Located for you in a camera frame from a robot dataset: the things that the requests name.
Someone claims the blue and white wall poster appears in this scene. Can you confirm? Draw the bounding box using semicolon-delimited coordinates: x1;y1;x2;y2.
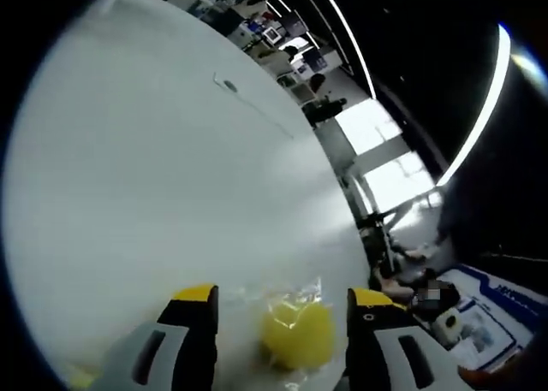
440;266;548;373

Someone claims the round yellow silicone block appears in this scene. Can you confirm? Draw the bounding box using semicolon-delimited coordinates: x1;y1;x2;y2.
259;287;337;371

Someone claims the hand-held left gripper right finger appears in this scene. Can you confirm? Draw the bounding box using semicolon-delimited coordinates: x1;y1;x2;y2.
340;287;466;391

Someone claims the black stand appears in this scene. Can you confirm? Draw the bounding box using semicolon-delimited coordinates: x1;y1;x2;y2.
359;210;412;281

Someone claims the rectangular yellow silicone block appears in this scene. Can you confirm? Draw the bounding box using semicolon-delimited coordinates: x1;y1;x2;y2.
63;360;102;390

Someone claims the white box device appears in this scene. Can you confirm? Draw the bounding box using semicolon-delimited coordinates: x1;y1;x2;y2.
434;307;463;345

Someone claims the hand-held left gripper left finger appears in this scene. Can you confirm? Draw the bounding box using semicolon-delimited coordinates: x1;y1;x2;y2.
96;282;220;391

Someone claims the long ceiling light strip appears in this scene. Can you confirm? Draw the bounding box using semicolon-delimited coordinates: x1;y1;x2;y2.
316;0;378;99
436;22;513;187

